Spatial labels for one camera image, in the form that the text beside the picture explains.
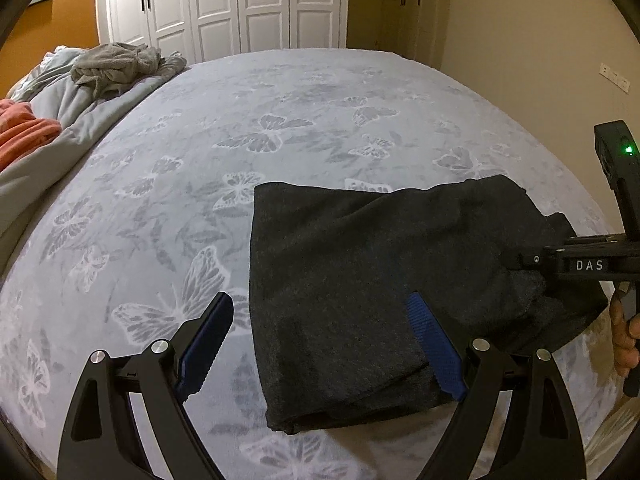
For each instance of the dark grey pants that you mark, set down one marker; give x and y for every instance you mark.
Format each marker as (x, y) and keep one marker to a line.
(332, 272)

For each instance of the right hand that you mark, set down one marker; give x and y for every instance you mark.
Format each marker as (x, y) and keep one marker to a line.
(625, 334)

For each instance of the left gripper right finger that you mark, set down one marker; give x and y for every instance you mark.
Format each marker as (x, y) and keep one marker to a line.
(522, 395)

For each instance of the grey butterfly bedspread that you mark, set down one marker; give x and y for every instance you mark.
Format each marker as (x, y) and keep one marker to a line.
(156, 218)

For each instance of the coral pink cloth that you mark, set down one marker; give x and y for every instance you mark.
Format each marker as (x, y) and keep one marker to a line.
(22, 132)

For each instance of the white wall switch plate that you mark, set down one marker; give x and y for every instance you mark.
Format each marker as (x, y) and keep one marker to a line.
(615, 77)

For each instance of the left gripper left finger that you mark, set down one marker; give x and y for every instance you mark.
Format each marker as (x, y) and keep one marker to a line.
(100, 438)

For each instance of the white panelled wardrobe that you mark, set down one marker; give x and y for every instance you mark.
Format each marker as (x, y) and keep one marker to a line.
(202, 30)

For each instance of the grey crumpled garment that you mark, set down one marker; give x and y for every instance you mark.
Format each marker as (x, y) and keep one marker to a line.
(114, 67)

